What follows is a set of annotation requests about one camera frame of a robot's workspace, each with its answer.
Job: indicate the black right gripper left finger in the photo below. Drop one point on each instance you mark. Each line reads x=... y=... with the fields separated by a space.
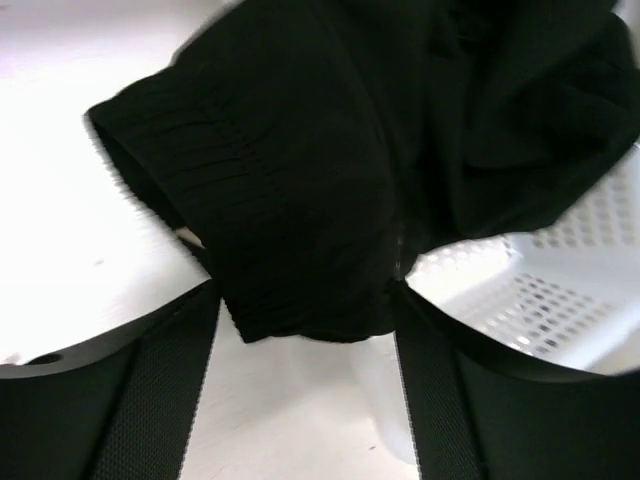
x=118 y=406

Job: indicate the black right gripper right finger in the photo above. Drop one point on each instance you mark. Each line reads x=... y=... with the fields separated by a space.
x=481 y=410

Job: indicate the black shorts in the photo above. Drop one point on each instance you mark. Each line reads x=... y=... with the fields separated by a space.
x=318 y=148

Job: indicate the white perforated plastic basket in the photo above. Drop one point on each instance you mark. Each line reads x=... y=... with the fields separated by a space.
x=567 y=295

